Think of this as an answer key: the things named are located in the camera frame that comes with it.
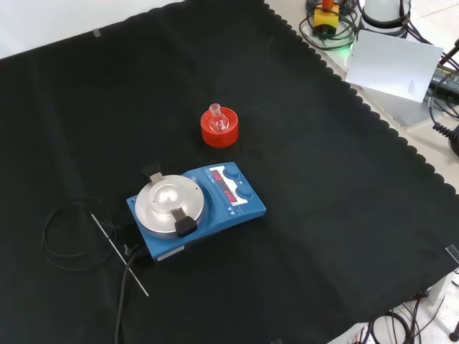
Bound heater with blue base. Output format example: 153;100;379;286
126;161;268;265

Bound black bench cloth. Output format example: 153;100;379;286
0;0;459;344

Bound thin metal probe rod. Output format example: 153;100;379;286
90;214;149;297

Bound yellow stop button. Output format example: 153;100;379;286
312;0;340;39

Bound grey metal plate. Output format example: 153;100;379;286
365;85;456;128

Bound pale board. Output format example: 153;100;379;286
344;29;445;104

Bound black power adapter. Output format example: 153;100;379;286
430;64;459;96

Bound red flask support ring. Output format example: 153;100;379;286
199;106;240;148

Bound black heater power cable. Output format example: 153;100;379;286
113;250;144;344

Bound coiled black probe cable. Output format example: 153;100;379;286
42;201;141;272

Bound black spiral cable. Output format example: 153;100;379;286
432;123;459;157

